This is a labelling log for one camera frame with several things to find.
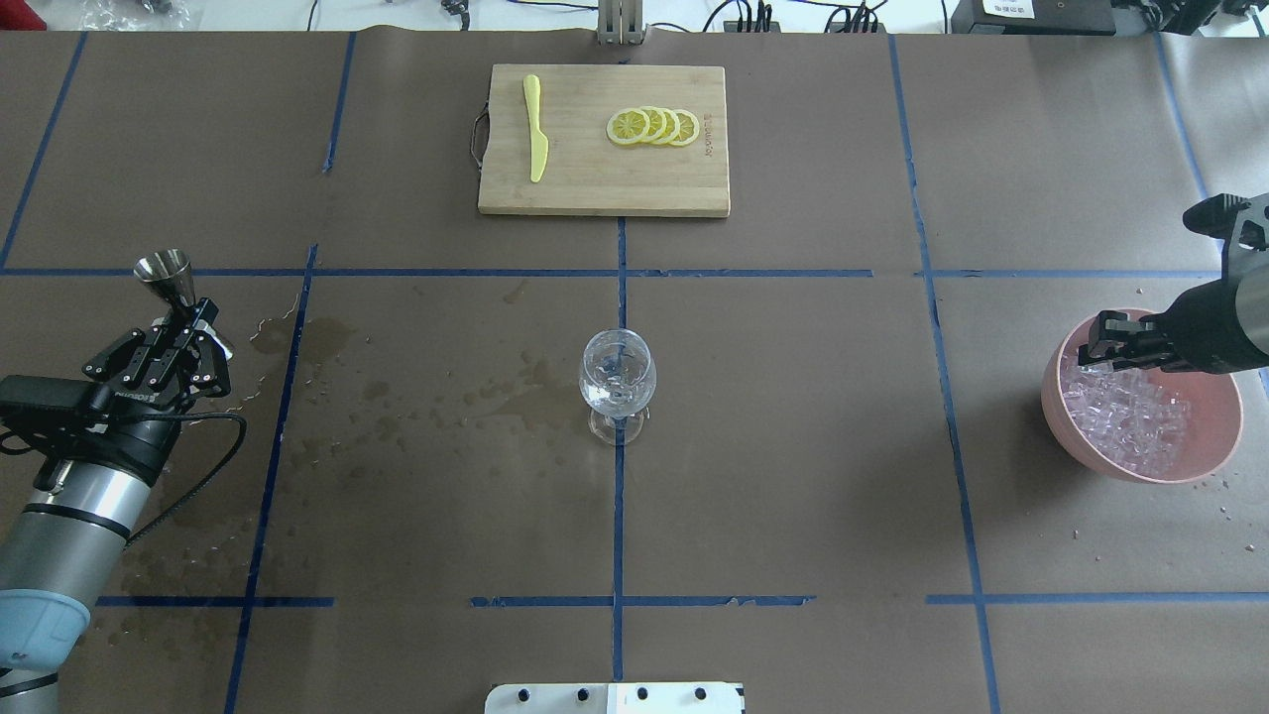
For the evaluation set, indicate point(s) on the ice cubes pile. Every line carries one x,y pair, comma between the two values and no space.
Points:
1129,419

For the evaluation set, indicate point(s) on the clear wine glass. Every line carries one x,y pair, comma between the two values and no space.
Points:
617,379

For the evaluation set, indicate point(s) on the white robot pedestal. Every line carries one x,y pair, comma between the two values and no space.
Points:
618,697

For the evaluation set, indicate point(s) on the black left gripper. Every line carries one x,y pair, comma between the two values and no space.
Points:
132,428

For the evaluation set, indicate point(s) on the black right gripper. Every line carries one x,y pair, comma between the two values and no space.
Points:
1211,325

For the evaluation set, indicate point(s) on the clear plastic bag with parts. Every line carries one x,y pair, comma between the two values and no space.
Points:
136,16

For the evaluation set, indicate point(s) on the aluminium frame post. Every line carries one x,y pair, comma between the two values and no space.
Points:
620,23

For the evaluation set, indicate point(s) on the pink bowl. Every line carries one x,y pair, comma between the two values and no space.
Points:
1216,423

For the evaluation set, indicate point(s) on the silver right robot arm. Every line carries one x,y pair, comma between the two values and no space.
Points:
1252,310

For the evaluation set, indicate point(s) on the yellow lemon slice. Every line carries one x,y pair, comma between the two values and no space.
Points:
629,127

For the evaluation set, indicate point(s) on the wooden cutting board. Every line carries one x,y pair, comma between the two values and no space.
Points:
586,174

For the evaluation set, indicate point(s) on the yellow plastic knife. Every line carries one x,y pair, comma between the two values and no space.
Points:
539,144

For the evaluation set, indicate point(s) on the steel double jigger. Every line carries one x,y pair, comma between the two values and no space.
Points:
168,274

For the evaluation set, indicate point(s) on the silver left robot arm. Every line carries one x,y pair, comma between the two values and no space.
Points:
56,562

